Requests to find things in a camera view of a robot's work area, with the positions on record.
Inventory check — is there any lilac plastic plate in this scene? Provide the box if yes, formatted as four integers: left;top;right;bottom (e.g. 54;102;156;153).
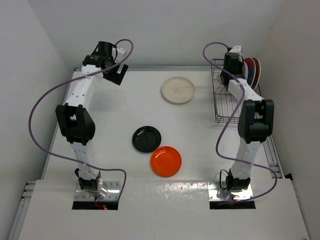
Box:
242;61;249;79

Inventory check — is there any red teal floral plate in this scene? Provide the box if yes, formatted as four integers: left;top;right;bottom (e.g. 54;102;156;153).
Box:
251;57;261;90
244;57;256;86

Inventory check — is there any black glossy plate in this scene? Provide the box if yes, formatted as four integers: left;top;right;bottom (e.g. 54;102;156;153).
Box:
132;126;162;154

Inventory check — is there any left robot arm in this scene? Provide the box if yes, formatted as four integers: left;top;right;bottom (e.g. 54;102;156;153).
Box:
55;41;128;199

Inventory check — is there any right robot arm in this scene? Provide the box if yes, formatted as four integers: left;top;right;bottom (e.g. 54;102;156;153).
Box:
220;51;275;192

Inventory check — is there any cream plastic plate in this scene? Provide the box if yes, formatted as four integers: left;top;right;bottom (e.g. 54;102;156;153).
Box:
161;76;195;104

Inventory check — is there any orange glossy plate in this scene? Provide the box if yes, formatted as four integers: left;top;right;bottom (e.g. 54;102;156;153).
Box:
150;146;183;178

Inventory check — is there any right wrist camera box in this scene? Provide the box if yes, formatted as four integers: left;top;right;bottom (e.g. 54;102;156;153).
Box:
228;45;242;56

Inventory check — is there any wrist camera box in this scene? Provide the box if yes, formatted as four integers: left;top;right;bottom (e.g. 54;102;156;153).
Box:
113;46;127;61
228;45;242;56

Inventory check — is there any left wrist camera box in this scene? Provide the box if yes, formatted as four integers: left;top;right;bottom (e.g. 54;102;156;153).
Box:
113;46;127;61

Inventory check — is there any grey wire dish rack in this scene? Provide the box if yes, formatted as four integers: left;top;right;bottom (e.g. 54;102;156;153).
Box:
211;66;262;124

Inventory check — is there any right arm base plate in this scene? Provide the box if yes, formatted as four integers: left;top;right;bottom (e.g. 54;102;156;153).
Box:
207;181;256;210

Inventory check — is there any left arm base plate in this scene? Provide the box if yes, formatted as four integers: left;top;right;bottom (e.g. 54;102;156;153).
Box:
72;181;121;211

